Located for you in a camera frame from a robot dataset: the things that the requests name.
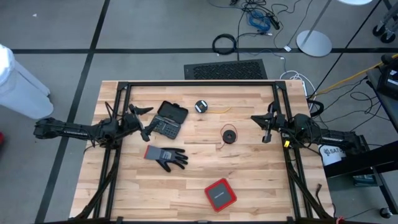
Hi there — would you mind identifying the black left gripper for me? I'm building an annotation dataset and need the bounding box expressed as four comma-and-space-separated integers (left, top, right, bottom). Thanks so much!
122, 103, 160, 143

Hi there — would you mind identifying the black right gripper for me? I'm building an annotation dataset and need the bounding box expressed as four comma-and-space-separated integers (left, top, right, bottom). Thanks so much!
250, 101, 290, 144

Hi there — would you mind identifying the red wire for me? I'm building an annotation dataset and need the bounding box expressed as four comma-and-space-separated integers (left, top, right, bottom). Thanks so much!
216, 123, 239, 151

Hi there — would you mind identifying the black yellow-wire spool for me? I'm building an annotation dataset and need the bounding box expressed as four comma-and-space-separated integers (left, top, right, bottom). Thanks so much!
194, 100, 209, 114

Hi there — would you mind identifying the black screwdriver bit case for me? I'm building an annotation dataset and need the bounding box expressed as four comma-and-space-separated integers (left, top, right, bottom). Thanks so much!
148, 100, 190, 140

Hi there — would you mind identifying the grey black work glove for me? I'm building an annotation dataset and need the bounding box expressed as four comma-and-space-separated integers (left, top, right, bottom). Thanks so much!
143, 144, 190, 173

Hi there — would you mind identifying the red box with grey lid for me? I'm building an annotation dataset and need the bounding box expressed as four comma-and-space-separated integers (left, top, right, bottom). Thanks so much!
204, 177, 238, 213

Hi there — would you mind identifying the grey floor stand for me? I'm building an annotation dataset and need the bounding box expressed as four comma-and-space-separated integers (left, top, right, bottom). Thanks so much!
295, 0, 333, 58

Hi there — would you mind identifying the black desk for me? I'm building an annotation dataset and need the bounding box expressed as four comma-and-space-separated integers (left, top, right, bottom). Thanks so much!
323, 135, 398, 215

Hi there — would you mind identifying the white trash bin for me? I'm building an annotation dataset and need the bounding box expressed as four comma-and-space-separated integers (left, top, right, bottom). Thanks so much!
0, 43, 55, 120

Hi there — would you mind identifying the black side table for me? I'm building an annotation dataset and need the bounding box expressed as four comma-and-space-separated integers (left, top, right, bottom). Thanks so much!
366, 52, 398, 133

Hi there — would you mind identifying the wheeled cart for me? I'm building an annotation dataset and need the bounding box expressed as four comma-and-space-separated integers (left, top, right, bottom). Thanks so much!
372, 0, 398, 44

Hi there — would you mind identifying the white floor cable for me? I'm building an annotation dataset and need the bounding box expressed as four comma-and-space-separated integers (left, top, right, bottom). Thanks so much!
279, 70, 317, 98

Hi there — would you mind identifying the black table frame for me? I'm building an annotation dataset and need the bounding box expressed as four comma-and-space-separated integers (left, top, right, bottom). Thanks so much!
70, 80, 335, 224

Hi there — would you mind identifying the yellow floor cable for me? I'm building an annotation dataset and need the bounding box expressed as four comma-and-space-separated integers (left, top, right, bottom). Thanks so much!
314, 53, 398, 96

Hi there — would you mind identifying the black strap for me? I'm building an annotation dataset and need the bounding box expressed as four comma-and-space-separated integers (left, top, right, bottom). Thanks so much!
314, 182, 323, 205

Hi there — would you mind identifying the coiled black floor cable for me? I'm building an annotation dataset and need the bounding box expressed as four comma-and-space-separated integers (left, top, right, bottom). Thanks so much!
211, 33, 238, 56

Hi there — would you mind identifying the blue floor cable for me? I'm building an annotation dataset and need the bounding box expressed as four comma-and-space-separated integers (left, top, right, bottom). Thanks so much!
247, 10, 272, 32

